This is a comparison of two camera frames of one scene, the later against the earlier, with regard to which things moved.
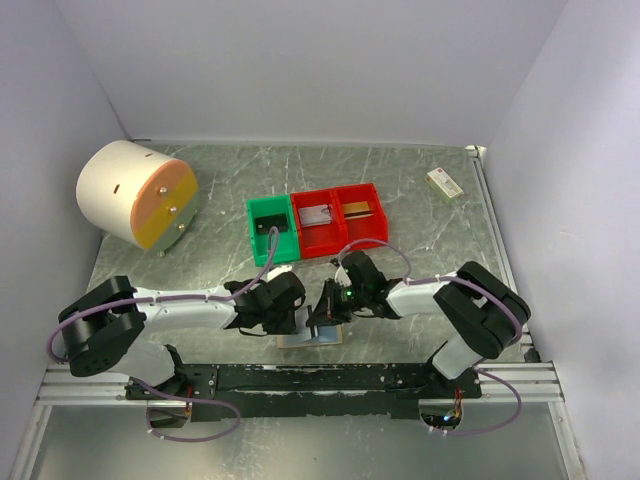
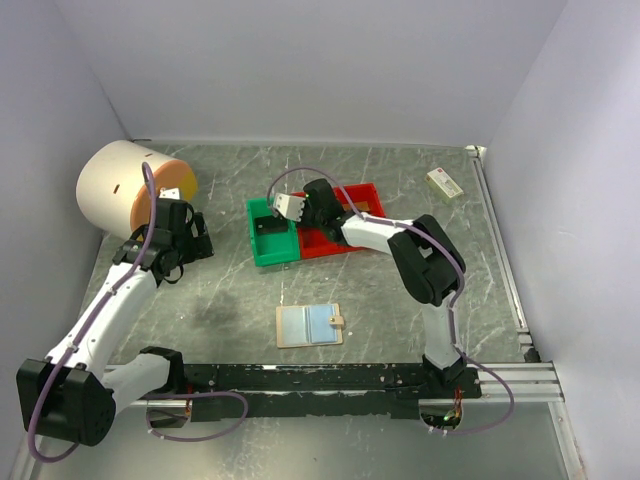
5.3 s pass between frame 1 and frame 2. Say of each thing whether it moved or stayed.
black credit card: stayed
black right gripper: moved
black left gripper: moved
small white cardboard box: stayed
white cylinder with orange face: stayed
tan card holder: stayed
